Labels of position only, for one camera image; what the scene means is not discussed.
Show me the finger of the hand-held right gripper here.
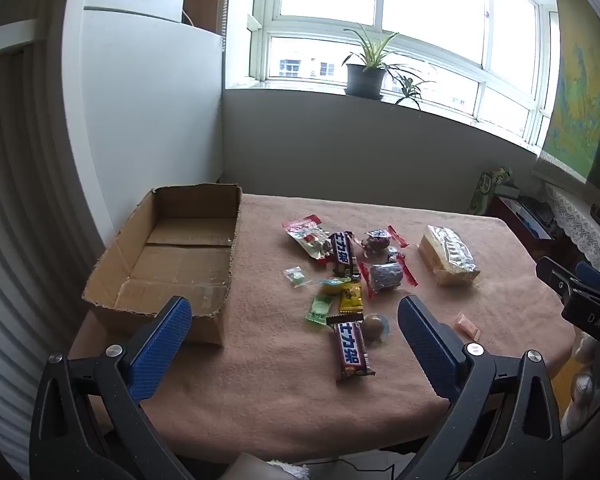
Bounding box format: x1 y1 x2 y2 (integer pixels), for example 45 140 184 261
575 261 600 302
536 256 581 306

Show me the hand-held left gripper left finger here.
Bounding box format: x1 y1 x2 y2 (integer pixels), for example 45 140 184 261
29 296 196 480

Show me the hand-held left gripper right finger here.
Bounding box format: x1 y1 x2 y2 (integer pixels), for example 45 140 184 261
390 295 566 480

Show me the small pink packet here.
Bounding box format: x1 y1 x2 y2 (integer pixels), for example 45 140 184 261
454 312 482 339

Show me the brown ball candy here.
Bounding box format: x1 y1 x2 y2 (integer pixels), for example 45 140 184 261
361 312 392 346

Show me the brown chocolate bar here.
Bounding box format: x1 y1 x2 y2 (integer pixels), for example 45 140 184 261
326 314 376 383
328 231 358 278

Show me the grey roll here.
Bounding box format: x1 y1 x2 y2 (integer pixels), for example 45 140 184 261
357 255 418 301

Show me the brown cardboard box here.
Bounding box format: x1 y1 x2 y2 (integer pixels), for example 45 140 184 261
82 183 243 347

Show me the small yellow packet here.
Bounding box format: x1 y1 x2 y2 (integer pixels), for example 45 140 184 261
339 281 365 313

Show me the sliced bread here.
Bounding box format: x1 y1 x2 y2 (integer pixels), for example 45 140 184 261
418 225 481 287

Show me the yellow blue candy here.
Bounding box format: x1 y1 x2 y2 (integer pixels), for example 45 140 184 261
316 276 353 296

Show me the green candy wrapper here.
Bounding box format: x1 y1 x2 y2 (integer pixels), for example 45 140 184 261
305 294 333 326

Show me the dark cake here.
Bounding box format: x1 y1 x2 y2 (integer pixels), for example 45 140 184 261
361 225 410 256

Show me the red white snack pouch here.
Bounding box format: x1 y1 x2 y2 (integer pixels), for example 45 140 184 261
281 215 333 261

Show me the person's right hand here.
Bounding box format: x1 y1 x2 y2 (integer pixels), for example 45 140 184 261
562 332 600 428

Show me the dark red cabinet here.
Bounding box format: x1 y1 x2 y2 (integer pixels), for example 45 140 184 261
485 195 571 266

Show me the white lace cloth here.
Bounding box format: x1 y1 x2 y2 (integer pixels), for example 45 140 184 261
545 182 600 271

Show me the green carton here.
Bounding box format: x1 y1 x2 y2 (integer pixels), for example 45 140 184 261
467 166 521 216

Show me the white cabinet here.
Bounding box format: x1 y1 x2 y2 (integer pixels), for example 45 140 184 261
62 0 226 251

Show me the potted spider plant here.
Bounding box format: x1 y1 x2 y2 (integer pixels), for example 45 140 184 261
342 22 437 111

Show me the wall poster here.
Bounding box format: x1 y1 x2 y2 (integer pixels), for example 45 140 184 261
531 0 600 193

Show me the white window frame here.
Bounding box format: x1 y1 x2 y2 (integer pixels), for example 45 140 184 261
250 0 561 153

